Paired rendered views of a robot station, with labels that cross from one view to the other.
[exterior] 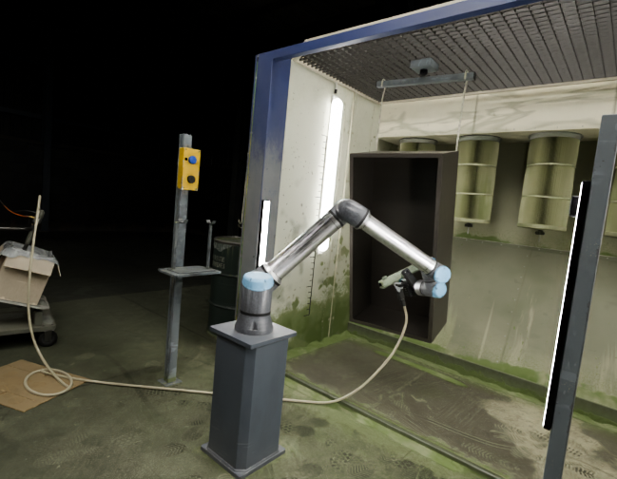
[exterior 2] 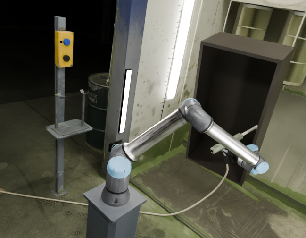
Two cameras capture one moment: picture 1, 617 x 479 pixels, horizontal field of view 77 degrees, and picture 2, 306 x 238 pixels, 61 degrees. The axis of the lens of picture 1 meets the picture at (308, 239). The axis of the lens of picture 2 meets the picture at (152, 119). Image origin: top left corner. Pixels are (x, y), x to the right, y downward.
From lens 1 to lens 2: 0.78 m
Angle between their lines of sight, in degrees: 20
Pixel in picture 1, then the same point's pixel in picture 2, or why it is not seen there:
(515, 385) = (293, 203)
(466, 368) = (261, 186)
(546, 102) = not seen: outside the picture
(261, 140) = (126, 18)
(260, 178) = (124, 51)
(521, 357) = (301, 186)
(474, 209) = (293, 75)
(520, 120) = not seen: outside the picture
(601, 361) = not seen: outside the picture
